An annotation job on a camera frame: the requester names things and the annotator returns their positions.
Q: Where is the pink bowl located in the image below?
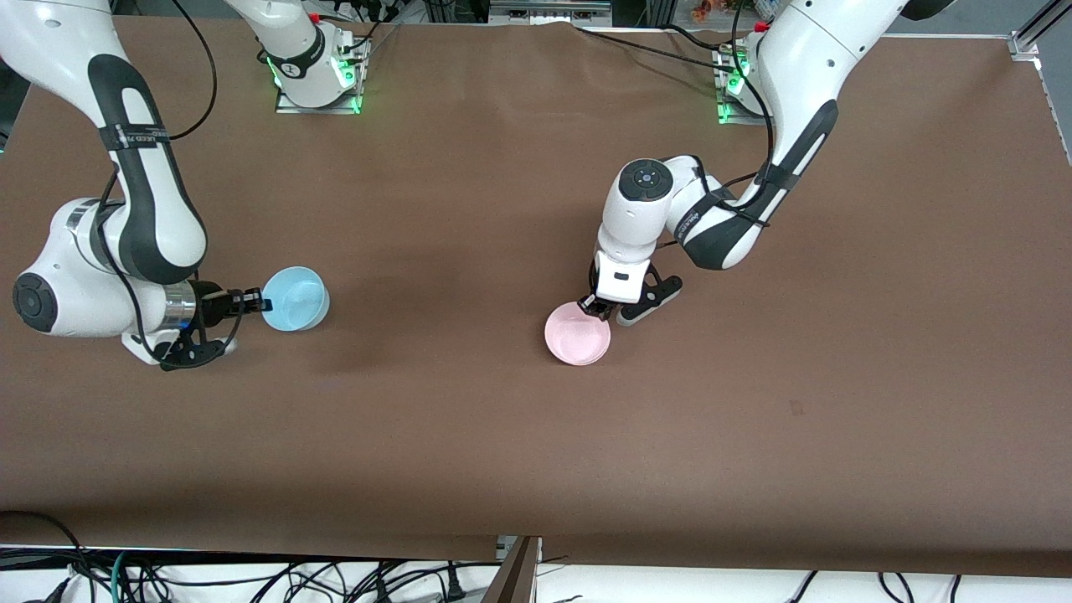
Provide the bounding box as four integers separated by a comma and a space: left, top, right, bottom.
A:
544, 301, 612, 367

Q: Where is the blue bowl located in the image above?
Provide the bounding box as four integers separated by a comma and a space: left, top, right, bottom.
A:
261, 266, 330, 332

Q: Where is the brown table cover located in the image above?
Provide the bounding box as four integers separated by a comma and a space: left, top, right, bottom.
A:
0, 15, 1072, 579

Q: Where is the gray device with ports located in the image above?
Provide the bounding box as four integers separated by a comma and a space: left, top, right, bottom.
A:
490, 0, 612, 26

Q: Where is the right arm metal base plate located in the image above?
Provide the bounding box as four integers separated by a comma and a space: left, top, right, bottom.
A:
275, 33, 367, 116

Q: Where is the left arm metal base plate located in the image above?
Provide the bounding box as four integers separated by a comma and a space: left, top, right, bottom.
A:
716, 46, 776, 126

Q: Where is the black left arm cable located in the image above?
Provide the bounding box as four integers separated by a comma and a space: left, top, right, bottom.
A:
653, 0, 776, 252

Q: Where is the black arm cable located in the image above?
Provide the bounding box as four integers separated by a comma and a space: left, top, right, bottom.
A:
653, 0, 776, 252
96, 0, 240, 369

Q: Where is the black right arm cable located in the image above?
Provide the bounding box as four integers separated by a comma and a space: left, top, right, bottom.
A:
96, 0, 240, 369

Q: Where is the black cable on table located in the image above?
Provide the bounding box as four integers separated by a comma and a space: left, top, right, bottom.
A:
662, 23, 738, 53
578, 28, 738, 70

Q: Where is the black floor cable loop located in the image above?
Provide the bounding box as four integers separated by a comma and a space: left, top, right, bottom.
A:
0, 509, 90, 603

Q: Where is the brown support post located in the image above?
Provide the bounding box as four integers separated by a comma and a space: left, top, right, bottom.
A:
484, 536, 544, 603

